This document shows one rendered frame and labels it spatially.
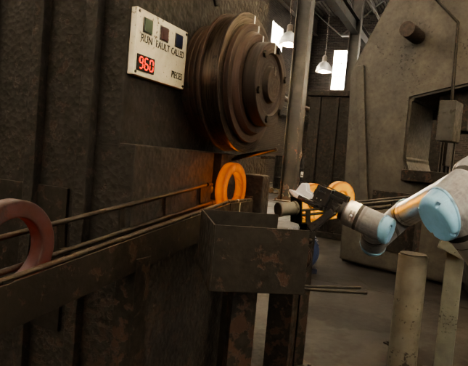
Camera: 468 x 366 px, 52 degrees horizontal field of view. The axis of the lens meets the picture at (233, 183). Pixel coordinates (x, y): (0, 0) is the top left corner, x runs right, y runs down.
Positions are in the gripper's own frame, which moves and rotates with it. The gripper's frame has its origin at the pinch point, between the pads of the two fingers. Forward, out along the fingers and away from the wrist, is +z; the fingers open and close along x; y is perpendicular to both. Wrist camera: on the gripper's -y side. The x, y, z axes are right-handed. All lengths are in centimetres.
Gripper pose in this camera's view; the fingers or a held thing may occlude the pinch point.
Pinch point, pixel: (292, 192)
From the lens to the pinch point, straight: 173.6
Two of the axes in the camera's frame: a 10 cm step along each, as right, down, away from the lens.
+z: -8.2, -3.9, 4.1
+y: 3.5, -9.2, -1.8
